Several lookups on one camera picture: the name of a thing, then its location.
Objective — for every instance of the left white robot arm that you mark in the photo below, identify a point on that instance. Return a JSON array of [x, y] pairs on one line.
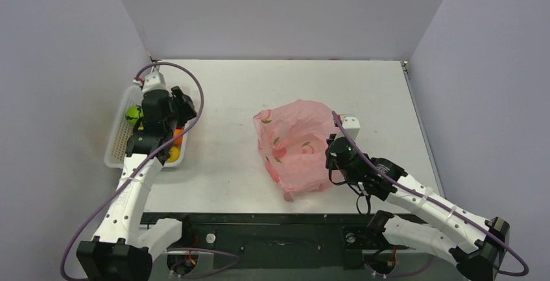
[[117, 251]]

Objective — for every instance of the white plastic basket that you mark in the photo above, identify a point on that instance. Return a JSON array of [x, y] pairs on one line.
[[126, 140]]

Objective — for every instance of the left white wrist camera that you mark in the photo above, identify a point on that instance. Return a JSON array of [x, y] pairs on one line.
[[153, 81]]

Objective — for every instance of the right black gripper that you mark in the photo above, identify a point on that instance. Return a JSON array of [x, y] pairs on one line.
[[328, 158]]

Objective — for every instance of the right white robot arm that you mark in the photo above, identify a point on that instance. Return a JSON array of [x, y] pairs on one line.
[[475, 245]]

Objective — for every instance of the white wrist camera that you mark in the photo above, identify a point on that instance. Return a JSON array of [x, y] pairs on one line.
[[153, 81], [351, 124]]

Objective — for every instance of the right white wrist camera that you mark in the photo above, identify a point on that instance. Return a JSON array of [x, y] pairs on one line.
[[351, 124]]

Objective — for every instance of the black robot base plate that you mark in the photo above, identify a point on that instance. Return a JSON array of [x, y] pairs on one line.
[[283, 241]]

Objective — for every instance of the yellow fake banana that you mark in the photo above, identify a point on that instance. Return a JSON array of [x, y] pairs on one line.
[[174, 154]]

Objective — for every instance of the orange fake fruit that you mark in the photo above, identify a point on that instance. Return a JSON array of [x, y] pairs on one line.
[[178, 137]]

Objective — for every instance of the green fake fruit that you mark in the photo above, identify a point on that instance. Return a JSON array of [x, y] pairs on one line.
[[134, 115]]

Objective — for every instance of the pink plastic bag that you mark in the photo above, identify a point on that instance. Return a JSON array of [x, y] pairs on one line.
[[291, 140]]

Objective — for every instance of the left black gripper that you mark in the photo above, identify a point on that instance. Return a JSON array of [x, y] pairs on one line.
[[186, 108]]

